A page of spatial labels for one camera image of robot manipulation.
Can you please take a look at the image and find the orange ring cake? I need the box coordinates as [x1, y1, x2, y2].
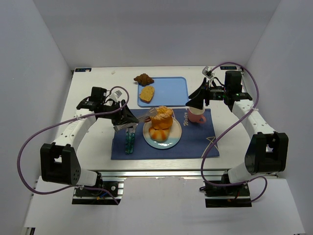
[150, 106, 173, 130]

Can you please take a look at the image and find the white orange striped bun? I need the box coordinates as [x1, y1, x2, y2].
[149, 127, 170, 142]

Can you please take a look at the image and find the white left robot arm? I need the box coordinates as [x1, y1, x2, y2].
[40, 87, 139, 188]

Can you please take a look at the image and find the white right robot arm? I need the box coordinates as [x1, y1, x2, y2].
[186, 67, 289, 187]

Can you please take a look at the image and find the sliced loaf bread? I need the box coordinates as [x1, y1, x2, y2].
[139, 86, 155, 103]

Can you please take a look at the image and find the brown croissant bread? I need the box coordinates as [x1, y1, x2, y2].
[134, 73, 154, 86]

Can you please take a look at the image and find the pink mug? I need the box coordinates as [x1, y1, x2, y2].
[187, 107, 206, 124]

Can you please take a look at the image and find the light blue tray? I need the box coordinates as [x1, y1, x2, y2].
[137, 77, 189, 108]

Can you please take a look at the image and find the blue cloth placemat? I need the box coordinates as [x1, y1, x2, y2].
[111, 108, 216, 160]

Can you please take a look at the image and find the cream and blue plate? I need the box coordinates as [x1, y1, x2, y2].
[143, 117, 182, 149]

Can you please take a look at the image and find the knife with green handle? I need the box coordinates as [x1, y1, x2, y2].
[126, 128, 134, 154]

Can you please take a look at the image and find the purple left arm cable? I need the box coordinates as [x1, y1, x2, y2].
[17, 86, 130, 204]

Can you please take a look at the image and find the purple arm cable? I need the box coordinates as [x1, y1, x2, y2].
[17, 86, 130, 204]
[199, 62, 268, 202]

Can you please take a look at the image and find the spoon with green handle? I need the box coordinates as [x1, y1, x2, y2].
[125, 129, 131, 154]

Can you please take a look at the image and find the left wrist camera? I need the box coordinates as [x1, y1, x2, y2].
[111, 90, 122, 102]

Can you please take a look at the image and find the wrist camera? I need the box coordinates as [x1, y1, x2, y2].
[202, 66, 214, 79]
[111, 90, 122, 102]

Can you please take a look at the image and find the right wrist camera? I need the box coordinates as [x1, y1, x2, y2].
[202, 66, 214, 79]

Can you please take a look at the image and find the fork with green handle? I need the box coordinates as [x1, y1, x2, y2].
[130, 125, 137, 154]

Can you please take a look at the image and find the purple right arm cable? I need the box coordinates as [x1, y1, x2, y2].
[199, 62, 268, 202]

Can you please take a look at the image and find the aluminium table frame rail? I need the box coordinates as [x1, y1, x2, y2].
[100, 170, 224, 181]

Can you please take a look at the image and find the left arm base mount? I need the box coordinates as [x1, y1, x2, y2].
[72, 180, 124, 205]

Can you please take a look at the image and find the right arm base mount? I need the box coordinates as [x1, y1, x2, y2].
[199, 183, 252, 208]

